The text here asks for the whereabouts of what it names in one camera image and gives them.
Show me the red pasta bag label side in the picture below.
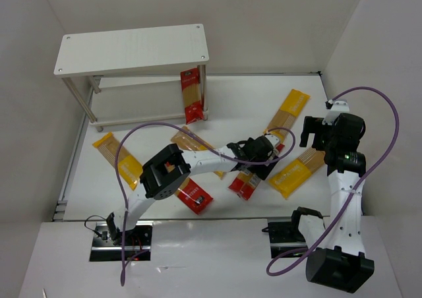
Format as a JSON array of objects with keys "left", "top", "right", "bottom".
[{"left": 228, "top": 144, "right": 284, "bottom": 200}]

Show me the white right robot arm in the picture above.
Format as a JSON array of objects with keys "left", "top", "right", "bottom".
[{"left": 292, "top": 113, "right": 375, "bottom": 293}]

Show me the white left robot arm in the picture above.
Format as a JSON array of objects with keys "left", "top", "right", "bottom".
[{"left": 106, "top": 134, "right": 282, "bottom": 245}]

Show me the yellow pasta bag upper right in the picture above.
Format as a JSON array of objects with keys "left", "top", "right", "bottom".
[{"left": 264, "top": 89, "right": 310, "bottom": 142}]

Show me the yellow Pastatime pasta bag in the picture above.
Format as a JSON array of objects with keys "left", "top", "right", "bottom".
[{"left": 268, "top": 148, "right": 325, "bottom": 199}]

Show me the red pasta bag front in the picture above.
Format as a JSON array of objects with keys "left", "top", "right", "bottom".
[{"left": 175, "top": 177, "right": 214, "bottom": 215}]

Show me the yellow pasta bag centre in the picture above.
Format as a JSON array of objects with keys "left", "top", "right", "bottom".
[{"left": 170, "top": 126, "right": 226, "bottom": 179}]

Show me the red pasta bag on shelf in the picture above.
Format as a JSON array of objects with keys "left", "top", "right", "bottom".
[{"left": 180, "top": 68, "right": 204, "bottom": 124}]

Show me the yellow pasta bag far left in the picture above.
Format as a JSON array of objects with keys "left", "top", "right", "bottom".
[{"left": 92, "top": 132, "right": 142, "bottom": 191}]

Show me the white two-tier shelf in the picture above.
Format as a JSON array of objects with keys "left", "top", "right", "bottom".
[{"left": 54, "top": 24, "right": 210, "bottom": 132}]

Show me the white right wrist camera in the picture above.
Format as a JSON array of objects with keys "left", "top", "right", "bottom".
[{"left": 322, "top": 100, "right": 349, "bottom": 125}]

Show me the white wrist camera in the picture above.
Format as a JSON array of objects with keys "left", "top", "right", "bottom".
[
  {"left": 322, "top": 100, "right": 349, "bottom": 125},
  {"left": 264, "top": 133, "right": 284, "bottom": 155}
]

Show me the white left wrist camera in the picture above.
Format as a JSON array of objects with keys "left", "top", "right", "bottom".
[{"left": 264, "top": 133, "right": 284, "bottom": 155}]

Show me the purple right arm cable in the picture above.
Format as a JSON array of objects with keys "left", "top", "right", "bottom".
[{"left": 266, "top": 86, "right": 400, "bottom": 276}]

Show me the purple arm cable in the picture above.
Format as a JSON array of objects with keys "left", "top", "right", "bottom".
[
  {"left": 115, "top": 121, "right": 296, "bottom": 287},
  {"left": 266, "top": 86, "right": 400, "bottom": 276}
]

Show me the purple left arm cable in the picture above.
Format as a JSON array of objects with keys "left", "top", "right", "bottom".
[{"left": 115, "top": 121, "right": 296, "bottom": 287}]

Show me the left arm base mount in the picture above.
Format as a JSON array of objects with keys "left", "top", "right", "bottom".
[{"left": 84, "top": 215, "right": 153, "bottom": 262}]

